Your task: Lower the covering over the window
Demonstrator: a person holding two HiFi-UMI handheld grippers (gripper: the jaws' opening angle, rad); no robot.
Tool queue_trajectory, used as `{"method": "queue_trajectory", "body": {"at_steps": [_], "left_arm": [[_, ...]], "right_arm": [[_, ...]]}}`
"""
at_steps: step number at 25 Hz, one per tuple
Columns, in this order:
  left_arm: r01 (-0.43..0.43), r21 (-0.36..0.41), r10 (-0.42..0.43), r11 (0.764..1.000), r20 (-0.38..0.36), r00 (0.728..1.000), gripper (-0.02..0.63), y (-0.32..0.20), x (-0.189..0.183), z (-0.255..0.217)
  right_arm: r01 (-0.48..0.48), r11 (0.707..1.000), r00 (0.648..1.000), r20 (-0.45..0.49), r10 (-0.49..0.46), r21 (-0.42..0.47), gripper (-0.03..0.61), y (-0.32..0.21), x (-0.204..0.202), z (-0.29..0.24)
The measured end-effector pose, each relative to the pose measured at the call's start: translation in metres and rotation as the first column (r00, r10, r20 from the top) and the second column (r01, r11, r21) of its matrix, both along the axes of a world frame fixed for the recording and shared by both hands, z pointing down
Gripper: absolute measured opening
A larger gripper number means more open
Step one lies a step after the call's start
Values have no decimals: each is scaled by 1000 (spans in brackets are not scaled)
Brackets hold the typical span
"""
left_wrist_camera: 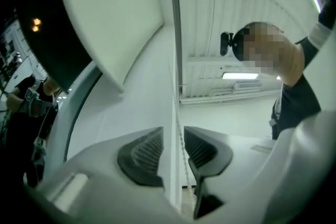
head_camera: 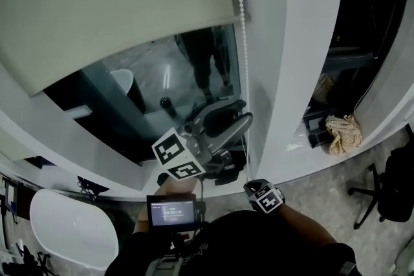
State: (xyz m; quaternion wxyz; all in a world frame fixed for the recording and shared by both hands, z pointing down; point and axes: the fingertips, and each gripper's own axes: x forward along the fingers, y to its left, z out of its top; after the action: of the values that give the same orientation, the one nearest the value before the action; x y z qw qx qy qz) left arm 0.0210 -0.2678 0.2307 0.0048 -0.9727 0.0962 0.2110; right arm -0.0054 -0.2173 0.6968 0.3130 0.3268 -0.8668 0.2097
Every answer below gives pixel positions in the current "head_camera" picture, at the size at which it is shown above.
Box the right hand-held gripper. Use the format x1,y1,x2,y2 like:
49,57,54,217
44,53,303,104
243,178,286,215

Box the crumpled beige cloth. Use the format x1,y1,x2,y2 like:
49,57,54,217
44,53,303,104
324,112,364,156

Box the black box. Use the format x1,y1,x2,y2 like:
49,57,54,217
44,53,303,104
302,109,331,149

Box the black office chair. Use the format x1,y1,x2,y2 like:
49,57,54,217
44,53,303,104
347,138,414,231

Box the person's black shirt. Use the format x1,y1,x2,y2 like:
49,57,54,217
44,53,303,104
103,209,360,276

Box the black chest-mounted screen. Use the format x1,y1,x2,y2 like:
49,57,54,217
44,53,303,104
146,193,207,232

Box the white bathtub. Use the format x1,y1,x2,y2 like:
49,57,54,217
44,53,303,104
29,188,119,271

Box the white roller blind window covering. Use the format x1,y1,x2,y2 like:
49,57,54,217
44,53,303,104
0,0,252,98

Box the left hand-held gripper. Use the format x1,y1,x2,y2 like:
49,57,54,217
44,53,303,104
151,99,254,186

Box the white bead chain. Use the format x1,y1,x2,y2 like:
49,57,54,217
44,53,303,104
230,0,254,187

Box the black pouch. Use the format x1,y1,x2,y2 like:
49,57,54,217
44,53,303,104
206,147,248,186

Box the person's right forearm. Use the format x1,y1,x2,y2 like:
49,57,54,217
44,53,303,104
277,202,341,250

